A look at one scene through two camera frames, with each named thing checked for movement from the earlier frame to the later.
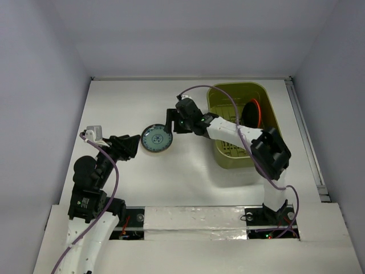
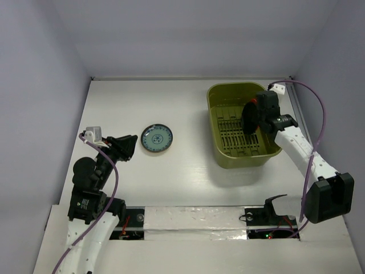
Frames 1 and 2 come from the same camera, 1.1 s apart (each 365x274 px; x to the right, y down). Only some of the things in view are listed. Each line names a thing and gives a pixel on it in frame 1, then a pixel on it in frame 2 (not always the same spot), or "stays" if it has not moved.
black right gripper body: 177,121 → 257,115
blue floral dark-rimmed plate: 155,139 stays
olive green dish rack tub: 226,101 stays
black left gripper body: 122,152 stays
